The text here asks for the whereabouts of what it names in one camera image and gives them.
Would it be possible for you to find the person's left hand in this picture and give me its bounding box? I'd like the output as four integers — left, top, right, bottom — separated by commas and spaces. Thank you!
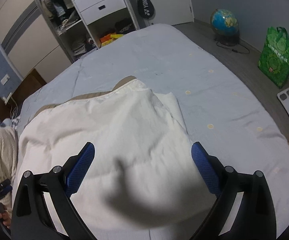
0, 210, 12, 228

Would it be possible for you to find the beige wardrobe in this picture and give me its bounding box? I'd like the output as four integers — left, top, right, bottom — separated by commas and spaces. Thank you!
0, 0, 72, 82

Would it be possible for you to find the white door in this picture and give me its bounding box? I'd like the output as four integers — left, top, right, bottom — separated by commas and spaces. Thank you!
148, 0, 194, 25

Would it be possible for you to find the white shelf with drawers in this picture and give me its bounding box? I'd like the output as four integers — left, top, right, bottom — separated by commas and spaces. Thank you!
37, 0, 141, 62

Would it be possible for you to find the green shopping bag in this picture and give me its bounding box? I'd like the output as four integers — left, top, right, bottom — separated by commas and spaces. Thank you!
258, 27, 289, 88

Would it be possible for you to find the blue desk globe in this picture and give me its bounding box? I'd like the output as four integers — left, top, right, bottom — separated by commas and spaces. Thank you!
210, 9, 239, 47

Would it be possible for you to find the brown wooden nightstand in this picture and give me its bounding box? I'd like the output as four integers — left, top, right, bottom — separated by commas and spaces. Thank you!
0, 69, 47, 121

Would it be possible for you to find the orange yellow toy box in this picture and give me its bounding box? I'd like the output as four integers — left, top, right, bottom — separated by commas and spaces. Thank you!
100, 33, 124, 47

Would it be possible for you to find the light blue bed quilt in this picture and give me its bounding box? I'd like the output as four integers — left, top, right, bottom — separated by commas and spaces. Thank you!
18, 24, 289, 239

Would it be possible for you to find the white hooded puffer jacket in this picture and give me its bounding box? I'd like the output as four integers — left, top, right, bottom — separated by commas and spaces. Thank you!
14, 77, 215, 239

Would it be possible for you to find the cream knit blanket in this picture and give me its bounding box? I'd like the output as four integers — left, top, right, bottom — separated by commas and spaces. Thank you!
0, 126, 18, 183

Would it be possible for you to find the black racket bag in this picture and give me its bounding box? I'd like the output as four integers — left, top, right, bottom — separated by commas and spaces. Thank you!
137, 0, 155, 20

